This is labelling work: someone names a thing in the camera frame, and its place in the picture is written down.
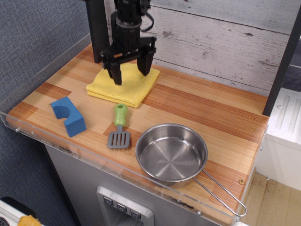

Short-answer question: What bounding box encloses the silver button panel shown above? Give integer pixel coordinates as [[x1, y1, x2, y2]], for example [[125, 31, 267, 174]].
[[96, 186, 155, 226]]

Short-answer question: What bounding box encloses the black and yellow object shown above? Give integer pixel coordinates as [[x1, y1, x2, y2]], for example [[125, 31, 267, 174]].
[[0, 197, 43, 226]]

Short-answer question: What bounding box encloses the grey toy kitchen cabinet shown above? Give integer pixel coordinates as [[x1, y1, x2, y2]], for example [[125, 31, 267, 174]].
[[46, 145, 216, 226]]

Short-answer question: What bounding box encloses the white plastic bin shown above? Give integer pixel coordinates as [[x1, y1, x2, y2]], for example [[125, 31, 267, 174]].
[[255, 88, 301, 190]]

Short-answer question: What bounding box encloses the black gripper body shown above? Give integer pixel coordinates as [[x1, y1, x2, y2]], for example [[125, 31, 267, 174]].
[[101, 14, 157, 69]]

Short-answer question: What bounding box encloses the dark left frame post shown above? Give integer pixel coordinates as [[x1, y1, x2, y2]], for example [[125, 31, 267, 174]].
[[85, 0, 110, 63]]

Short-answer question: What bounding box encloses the clear acrylic table guard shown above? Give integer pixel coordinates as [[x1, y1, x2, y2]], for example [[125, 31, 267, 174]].
[[0, 32, 269, 226]]

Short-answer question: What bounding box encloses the blue wooden arch block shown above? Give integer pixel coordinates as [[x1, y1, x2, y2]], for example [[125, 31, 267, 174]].
[[50, 97, 87, 137]]

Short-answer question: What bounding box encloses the yellow dish towel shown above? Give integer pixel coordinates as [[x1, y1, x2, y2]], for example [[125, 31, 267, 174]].
[[86, 63, 160, 108]]

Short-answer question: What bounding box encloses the dark right frame post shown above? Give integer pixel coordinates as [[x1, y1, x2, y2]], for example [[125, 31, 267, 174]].
[[262, 7, 301, 116]]

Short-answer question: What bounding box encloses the stainless steel pan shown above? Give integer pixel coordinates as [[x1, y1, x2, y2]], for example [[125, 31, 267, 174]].
[[135, 123, 247, 218]]

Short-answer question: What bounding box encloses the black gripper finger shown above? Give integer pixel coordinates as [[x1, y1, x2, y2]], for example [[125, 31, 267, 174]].
[[137, 53, 154, 76], [108, 63, 122, 85]]

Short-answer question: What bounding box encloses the dark frame post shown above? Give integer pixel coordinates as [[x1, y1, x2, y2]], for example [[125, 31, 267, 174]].
[[262, 7, 301, 116], [85, 0, 110, 63]]

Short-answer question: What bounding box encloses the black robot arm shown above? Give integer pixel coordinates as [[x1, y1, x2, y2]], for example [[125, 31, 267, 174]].
[[101, 0, 157, 85]]

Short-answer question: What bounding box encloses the green handled grey spatula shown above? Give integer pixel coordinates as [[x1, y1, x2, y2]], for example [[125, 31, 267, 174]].
[[107, 104, 130, 149]]

